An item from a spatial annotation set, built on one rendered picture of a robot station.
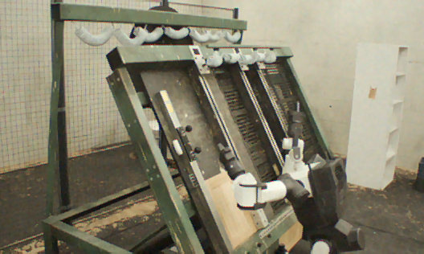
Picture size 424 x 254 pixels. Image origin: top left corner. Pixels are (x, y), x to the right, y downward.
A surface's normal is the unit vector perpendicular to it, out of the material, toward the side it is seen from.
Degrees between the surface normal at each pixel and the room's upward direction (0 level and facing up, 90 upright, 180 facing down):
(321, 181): 90
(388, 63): 90
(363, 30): 90
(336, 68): 90
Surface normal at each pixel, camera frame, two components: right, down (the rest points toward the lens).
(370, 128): -0.63, 0.15
